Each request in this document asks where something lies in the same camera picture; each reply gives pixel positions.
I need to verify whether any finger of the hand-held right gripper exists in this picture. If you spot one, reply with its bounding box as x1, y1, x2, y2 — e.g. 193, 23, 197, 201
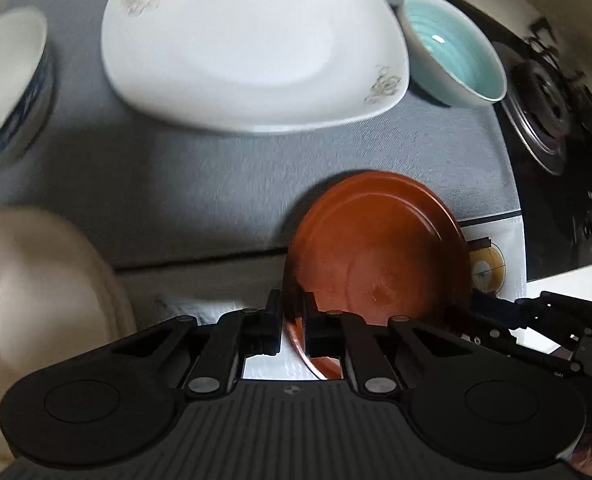
516, 290, 592, 337
457, 291, 586, 378

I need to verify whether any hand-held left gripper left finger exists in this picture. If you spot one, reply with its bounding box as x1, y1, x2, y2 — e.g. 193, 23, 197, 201
110, 288, 284, 402

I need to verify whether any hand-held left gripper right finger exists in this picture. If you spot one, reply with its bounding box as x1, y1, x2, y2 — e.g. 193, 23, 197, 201
303, 292, 483, 397

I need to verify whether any red-brown round plate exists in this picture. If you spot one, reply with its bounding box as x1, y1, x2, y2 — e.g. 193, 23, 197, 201
282, 170, 473, 380

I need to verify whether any white printed sheet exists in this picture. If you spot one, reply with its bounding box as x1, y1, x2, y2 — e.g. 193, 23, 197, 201
116, 216, 528, 380

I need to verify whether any black glass gas stove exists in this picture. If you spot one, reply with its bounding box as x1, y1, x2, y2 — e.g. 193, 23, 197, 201
422, 0, 592, 284

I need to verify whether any grey cloth mat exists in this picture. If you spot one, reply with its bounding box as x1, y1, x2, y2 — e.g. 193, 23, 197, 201
0, 0, 527, 272

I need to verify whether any round metal stove burner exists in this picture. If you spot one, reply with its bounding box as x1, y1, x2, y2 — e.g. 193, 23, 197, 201
494, 34, 592, 177

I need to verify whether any cream bowl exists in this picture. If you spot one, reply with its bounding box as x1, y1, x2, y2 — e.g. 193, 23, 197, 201
0, 207, 138, 447

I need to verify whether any teal glazed bowl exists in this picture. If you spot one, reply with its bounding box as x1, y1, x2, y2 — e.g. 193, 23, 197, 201
397, 0, 508, 108

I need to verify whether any large white floral plate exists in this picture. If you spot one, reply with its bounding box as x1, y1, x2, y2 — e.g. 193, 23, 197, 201
100, 0, 411, 134

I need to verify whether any blue and white bowl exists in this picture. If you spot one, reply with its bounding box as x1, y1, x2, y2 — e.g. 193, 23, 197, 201
0, 7, 56, 170

